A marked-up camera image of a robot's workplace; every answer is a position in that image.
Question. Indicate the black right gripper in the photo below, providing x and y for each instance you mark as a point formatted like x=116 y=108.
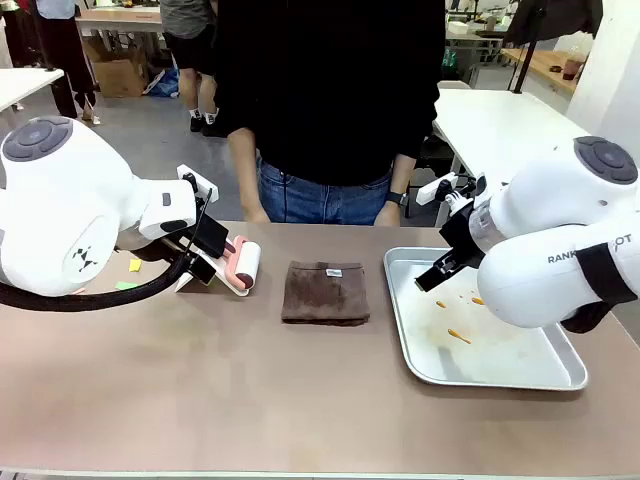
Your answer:
x=462 y=232

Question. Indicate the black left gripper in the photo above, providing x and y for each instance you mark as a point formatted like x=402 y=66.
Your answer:
x=215 y=237

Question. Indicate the green paper slip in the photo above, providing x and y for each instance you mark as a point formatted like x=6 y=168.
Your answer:
x=126 y=285

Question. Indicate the brown cloth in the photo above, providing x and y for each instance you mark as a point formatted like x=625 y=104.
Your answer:
x=325 y=295

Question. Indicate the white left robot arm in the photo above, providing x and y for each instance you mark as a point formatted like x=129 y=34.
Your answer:
x=60 y=210

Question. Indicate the person's right forearm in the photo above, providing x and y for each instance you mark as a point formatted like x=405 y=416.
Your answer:
x=245 y=170

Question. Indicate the person's left forearm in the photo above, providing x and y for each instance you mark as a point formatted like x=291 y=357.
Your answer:
x=402 y=172

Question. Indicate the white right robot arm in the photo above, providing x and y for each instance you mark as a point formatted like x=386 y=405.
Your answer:
x=540 y=280

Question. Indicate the person's right hand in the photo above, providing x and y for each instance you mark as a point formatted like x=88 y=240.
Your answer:
x=256 y=215

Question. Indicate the person's left hand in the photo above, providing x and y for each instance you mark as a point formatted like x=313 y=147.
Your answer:
x=387 y=216

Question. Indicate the white folded stand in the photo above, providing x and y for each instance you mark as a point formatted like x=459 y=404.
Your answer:
x=186 y=285

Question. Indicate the yellow paper slip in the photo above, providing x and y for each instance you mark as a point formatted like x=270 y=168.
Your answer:
x=135 y=265

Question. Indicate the black wristwatch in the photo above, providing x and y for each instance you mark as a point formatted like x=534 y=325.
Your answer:
x=397 y=198

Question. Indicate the metal tray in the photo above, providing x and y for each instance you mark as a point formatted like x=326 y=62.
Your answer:
x=450 y=360

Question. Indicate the large white table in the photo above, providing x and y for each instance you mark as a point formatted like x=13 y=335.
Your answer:
x=490 y=125

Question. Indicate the blue bag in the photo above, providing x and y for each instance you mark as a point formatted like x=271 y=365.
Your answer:
x=167 y=85

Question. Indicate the cardboard box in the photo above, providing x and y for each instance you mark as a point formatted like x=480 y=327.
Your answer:
x=117 y=75

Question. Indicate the black stand pole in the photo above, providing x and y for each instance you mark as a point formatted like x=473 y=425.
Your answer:
x=525 y=70

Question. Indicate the person in black shorts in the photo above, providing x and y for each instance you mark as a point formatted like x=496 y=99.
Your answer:
x=187 y=45

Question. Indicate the person in black sweater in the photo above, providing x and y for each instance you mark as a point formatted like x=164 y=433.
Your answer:
x=325 y=75

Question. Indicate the wooden top table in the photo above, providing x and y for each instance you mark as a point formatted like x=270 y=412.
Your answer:
x=545 y=67

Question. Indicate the red cup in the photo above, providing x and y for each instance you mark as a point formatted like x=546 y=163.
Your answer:
x=573 y=70

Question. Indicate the small white table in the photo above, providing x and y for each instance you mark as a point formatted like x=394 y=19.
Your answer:
x=25 y=82

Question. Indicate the light brown top table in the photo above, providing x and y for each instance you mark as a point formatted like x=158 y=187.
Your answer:
x=120 y=20

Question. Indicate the person in black trousers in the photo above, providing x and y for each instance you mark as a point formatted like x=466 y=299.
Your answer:
x=60 y=45

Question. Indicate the dark hanging jacket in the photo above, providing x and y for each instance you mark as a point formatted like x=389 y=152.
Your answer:
x=550 y=20

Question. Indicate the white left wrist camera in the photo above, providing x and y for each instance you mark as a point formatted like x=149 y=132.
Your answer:
x=207 y=192

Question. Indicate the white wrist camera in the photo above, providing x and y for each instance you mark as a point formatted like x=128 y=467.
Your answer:
x=207 y=192
x=432 y=191

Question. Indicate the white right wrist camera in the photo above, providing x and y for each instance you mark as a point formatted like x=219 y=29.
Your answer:
x=432 y=191

